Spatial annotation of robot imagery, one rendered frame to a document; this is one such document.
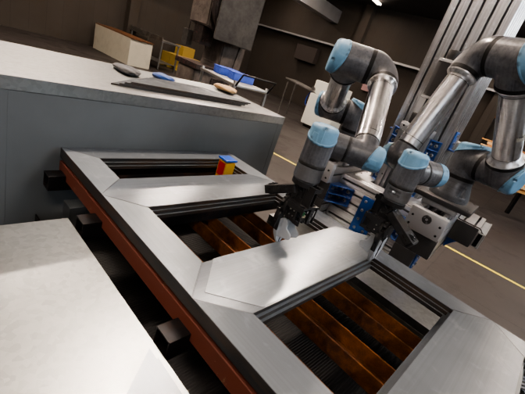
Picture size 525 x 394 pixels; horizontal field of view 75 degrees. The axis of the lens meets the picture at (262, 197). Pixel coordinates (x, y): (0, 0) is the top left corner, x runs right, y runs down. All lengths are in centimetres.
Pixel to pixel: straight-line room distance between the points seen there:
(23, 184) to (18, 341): 71
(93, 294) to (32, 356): 17
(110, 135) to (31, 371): 88
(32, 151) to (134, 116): 36
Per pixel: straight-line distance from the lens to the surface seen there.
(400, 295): 142
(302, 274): 91
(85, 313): 81
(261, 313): 76
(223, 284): 77
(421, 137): 120
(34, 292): 86
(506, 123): 132
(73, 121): 133
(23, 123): 130
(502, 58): 122
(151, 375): 67
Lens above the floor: 132
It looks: 22 degrees down
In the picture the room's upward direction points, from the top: 19 degrees clockwise
